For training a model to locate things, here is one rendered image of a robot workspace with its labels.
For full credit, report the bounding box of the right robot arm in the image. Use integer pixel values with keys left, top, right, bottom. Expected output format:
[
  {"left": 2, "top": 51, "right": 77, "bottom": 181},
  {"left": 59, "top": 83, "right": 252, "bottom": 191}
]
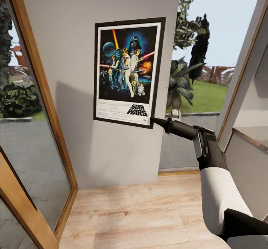
[{"left": 150, "top": 109, "right": 268, "bottom": 249}]

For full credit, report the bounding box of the poster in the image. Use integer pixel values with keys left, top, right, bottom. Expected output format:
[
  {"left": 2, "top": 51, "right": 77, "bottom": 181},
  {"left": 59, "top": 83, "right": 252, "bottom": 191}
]
[{"left": 93, "top": 17, "right": 166, "bottom": 129}]

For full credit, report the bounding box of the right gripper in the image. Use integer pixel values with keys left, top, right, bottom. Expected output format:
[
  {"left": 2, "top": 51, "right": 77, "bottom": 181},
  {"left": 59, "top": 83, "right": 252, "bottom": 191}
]
[{"left": 150, "top": 117, "right": 187, "bottom": 137}]

